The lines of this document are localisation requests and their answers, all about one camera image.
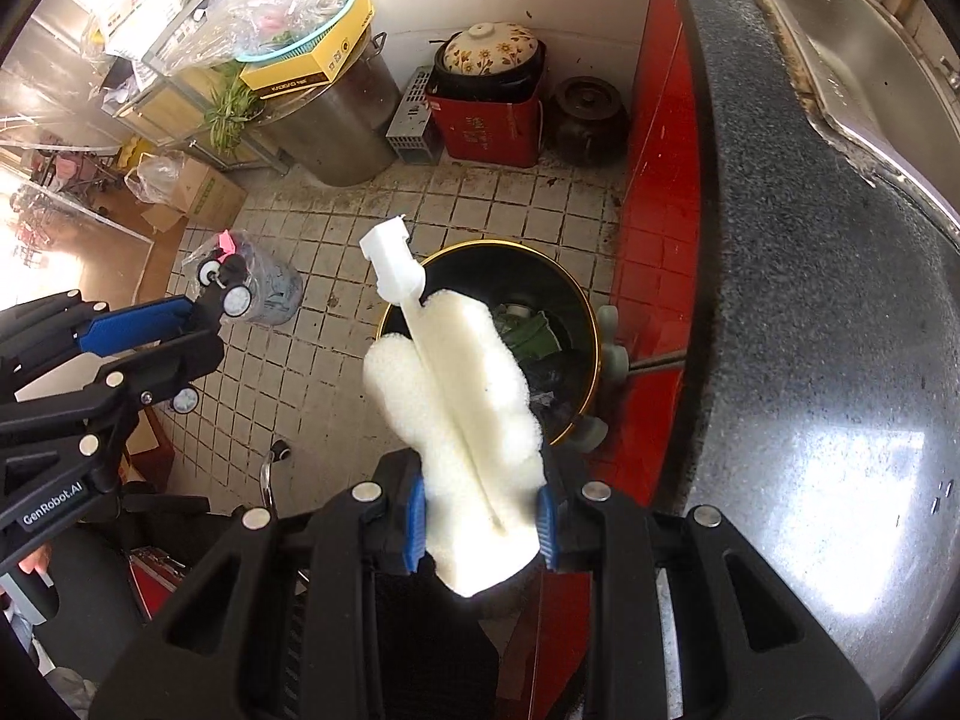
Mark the teal plastic basket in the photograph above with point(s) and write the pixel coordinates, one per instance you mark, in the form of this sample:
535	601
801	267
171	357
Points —
346	0

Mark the white cardboard box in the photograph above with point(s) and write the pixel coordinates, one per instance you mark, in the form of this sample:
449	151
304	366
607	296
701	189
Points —
135	4

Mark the red box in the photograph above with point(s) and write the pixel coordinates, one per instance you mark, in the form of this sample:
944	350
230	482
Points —
484	127

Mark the brown cardboard box green print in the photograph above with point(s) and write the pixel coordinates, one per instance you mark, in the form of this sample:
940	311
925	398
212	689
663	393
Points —
206	191

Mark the large steel pot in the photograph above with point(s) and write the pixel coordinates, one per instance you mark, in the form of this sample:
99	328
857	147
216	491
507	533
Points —
337	127

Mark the red cabinet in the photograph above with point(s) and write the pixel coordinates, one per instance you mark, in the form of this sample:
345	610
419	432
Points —
652	202

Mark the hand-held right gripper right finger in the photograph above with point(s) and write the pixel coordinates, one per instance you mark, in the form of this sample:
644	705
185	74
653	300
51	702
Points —
546	532

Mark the dark clay pot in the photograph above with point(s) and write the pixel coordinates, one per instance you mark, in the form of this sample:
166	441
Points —
592	124

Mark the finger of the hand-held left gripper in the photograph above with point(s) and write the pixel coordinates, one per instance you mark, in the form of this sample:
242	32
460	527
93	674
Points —
150	375
135	326

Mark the white sponge brush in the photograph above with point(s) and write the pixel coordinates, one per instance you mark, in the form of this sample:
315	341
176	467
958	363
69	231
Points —
457	405

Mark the person's left hand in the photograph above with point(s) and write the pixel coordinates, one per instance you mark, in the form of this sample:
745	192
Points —
37	562

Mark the grey perforated metal box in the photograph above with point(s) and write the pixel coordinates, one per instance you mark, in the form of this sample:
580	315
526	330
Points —
409	120

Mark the black bin gold rim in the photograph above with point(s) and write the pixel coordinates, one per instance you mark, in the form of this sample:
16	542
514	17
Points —
555	292

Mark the floral ceramic pot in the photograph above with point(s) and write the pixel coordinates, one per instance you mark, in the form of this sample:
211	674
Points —
487	49

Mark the clear plastic bag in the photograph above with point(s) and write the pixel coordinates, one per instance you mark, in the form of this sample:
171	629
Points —
225	22

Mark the green plant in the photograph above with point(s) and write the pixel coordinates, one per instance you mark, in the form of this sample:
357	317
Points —
229	109

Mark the yellow cardboard box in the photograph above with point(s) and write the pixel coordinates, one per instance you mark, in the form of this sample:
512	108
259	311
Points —
315	64

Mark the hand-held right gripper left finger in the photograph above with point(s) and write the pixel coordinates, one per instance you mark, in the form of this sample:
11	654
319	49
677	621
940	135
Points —
417	525

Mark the stainless steel sink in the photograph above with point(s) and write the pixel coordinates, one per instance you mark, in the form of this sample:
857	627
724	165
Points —
862	52

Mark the metal shelf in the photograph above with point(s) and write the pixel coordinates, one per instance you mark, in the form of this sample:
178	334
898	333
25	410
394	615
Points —
165	101

